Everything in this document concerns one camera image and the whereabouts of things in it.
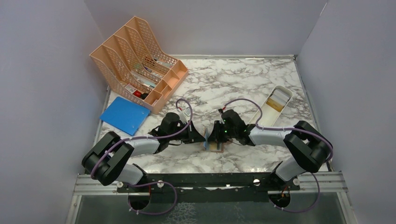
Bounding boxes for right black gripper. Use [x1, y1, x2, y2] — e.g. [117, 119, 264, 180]
[207, 120, 237, 143]

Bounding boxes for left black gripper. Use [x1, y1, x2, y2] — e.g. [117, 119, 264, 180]
[168, 120, 205, 144]

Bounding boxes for brown leather card holder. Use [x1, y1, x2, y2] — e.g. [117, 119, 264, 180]
[201, 127, 233, 153]

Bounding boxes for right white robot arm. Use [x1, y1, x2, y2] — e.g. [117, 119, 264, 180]
[206, 110, 333, 190]

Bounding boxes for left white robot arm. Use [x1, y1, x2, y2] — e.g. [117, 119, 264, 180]
[81, 112, 205, 192]

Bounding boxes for stack of cards in tray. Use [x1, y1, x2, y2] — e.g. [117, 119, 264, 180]
[266, 88, 290, 112]

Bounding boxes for white plastic tray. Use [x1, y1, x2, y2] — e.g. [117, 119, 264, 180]
[258, 85, 293, 126]

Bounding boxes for blue folder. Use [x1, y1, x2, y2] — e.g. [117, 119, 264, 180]
[100, 97, 150, 136]

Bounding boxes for red item in organizer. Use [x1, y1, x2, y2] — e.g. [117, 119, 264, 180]
[133, 91, 149, 100]

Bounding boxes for peach plastic file organizer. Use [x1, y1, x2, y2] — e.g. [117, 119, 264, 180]
[90, 16, 189, 114]

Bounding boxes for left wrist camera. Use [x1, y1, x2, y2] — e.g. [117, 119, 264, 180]
[179, 108, 191, 124]

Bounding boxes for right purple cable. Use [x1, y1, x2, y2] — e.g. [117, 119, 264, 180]
[220, 98, 334, 163]

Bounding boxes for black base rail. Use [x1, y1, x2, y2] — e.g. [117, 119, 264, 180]
[117, 172, 300, 203]

